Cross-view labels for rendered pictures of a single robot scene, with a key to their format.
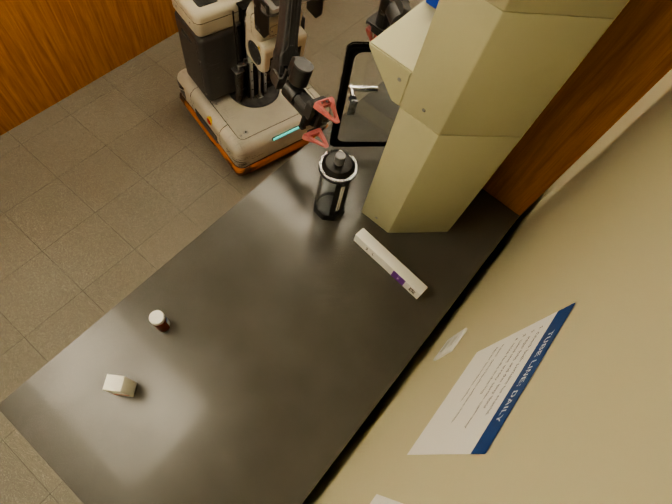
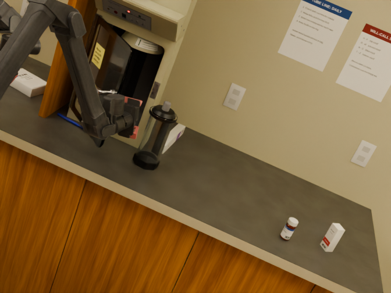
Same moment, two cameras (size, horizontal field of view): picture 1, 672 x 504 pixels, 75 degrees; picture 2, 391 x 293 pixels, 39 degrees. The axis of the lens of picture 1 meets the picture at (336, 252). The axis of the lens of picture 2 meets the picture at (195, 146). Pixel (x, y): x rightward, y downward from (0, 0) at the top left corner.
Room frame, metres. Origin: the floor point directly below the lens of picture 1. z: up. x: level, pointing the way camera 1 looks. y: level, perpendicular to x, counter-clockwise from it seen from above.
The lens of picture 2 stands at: (1.24, 1.86, 1.96)
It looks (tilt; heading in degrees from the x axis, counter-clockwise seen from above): 25 degrees down; 249
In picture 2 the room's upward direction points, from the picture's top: 23 degrees clockwise
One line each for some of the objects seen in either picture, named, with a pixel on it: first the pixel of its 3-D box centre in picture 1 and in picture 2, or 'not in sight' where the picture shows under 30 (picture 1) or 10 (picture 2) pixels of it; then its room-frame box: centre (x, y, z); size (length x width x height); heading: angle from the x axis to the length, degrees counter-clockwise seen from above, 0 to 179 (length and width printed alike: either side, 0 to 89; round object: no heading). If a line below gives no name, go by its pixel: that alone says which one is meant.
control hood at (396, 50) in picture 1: (425, 41); (136, 13); (0.92, -0.05, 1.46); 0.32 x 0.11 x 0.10; 156
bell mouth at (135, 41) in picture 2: not in sight; (145, 38); (0.84, -0.19, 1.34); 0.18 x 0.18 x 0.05
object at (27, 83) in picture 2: not in sight; (25, 82); (1.22, -0.35, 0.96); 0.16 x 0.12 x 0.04; 144
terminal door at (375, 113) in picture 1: (388, 102); (98, 81); (0.98, -0.01, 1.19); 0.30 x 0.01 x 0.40; 112
